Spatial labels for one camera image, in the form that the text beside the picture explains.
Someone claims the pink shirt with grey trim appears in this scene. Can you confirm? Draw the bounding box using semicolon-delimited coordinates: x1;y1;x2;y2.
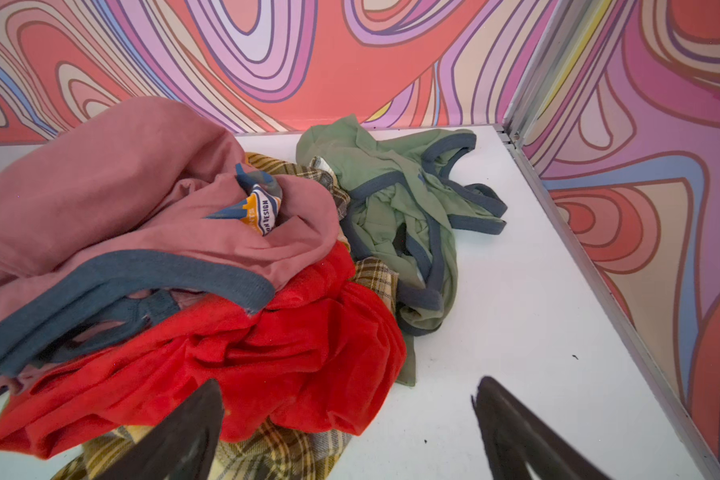
0;97;339;395

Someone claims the green shirt with grey trim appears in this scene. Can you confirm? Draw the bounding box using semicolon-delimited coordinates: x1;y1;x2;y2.
296;116;508;386

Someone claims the yellow plaid cloth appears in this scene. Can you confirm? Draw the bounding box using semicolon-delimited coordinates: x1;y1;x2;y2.
50;151;401;480

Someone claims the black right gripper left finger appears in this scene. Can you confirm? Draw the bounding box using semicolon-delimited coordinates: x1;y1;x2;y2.
99;379;224;480

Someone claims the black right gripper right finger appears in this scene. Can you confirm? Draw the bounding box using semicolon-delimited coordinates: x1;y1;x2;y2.
472;376;608;480

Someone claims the red cloth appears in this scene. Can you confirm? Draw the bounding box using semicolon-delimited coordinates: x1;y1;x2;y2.
0;243;406;459

